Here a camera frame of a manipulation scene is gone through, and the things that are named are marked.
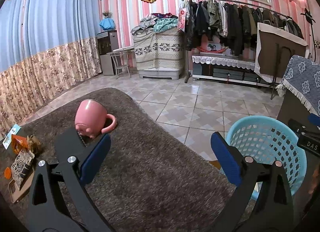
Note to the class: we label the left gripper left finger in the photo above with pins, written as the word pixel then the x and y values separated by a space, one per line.
pixel 58 200

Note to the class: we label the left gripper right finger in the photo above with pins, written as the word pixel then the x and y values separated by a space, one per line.
pixel 262 200

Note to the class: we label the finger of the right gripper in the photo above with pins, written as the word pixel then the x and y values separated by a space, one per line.
pixel 314 119

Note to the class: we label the patterned snack wrapper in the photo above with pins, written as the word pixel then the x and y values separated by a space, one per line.
pixel 21 166

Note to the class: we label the dried brown leaf trash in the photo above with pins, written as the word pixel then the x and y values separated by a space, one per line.
pixel 34 144

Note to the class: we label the blue patterned table cloth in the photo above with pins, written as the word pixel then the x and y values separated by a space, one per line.
pixel 302 78

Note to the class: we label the light blue laundry basket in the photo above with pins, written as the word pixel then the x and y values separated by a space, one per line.
pixel 266 140

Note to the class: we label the small orange peel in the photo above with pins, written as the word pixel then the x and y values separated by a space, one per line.
pixel 7 173

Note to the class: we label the orange snack bag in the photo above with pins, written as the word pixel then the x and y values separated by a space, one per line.
pixel 18 143

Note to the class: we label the teal cardboard box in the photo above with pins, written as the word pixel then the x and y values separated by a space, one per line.
pixel 13 131

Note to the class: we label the folding table leaning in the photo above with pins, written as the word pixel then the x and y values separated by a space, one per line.
pixel 275 47

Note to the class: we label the black notebook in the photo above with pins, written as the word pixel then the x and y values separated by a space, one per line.
pixel 90 141

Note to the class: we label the low tv cabinet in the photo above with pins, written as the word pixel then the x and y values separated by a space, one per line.
pixel 225 69

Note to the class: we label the brown shaggy rug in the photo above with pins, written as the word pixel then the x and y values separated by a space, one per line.
pixel 150 181

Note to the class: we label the pink pig mug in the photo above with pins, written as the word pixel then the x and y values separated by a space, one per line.
pixel 92 118

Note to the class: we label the clothes rack with clothes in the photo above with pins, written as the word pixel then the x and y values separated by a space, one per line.
pixel 226 27

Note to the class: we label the cabinet with patterned cover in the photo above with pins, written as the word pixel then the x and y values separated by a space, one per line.
pixel 159 55

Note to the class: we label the small metal stool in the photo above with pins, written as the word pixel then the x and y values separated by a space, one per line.
pixel 120 59

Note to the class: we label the blue floral curtain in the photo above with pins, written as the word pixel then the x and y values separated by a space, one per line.
pixel 47 46

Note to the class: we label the water dispenser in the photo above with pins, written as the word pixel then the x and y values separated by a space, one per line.
pixel 107 42

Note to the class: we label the pile of clothes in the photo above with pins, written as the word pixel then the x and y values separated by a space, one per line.
pixel 157 22

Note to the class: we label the blue covered water bottle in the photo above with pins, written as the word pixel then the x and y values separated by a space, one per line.
pixel 107 23

